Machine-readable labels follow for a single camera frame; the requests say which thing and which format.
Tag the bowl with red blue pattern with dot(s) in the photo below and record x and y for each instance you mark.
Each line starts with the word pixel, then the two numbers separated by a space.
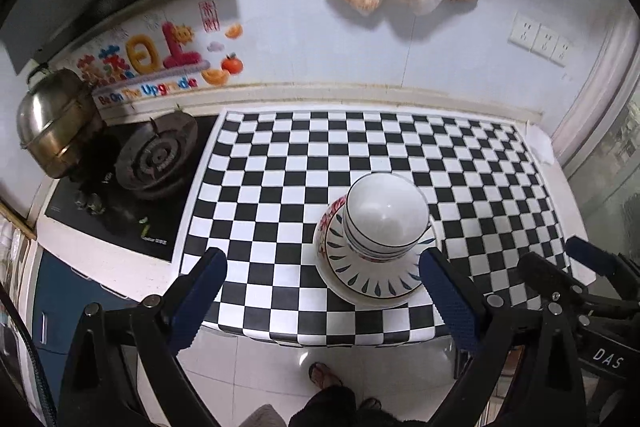
pixel 331 227

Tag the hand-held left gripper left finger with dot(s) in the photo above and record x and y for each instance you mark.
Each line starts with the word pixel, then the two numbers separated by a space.
pixel 200 297

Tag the black glass stove top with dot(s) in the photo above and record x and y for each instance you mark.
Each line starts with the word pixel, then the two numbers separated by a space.
pixel 120 222

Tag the stove control knobs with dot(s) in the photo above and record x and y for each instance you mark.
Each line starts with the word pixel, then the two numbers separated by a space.
pixel 92 202

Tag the white wall socket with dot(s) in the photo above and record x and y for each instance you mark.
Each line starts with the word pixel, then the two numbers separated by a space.
pixel 561 52
pixel 523 31
pixel 545 42

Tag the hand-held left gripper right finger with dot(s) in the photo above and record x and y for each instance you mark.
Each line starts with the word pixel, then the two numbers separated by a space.
pixel 447 302

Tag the blue cabinet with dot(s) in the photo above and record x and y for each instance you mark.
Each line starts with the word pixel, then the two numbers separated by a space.
pixel 65 307

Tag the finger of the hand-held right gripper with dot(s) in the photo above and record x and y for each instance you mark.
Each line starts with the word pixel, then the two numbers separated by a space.
pixel 545 277
pixel 590 253

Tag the person's foot in sandal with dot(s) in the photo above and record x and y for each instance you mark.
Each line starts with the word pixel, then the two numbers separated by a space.
pixel 325 376

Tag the black and white checkered mat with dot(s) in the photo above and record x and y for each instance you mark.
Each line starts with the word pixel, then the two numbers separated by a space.
pixel 280 187

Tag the glass window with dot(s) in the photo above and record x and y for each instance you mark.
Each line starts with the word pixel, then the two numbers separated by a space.
pixel 610 157

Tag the stainless steel pot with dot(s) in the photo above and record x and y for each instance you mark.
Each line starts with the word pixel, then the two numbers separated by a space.
pixel 50 122

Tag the colourful fruit wall sticker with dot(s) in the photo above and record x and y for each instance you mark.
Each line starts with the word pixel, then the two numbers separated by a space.
pixel 150 57

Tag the gas stove burner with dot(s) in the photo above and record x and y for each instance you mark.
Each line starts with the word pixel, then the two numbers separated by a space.
pixel 155 157

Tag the white bowl with dark rim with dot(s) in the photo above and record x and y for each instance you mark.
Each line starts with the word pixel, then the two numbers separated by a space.
pixel 385 207

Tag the large bowl with blue leaves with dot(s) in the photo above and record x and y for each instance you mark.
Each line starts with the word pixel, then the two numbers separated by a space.
pixel 370 282

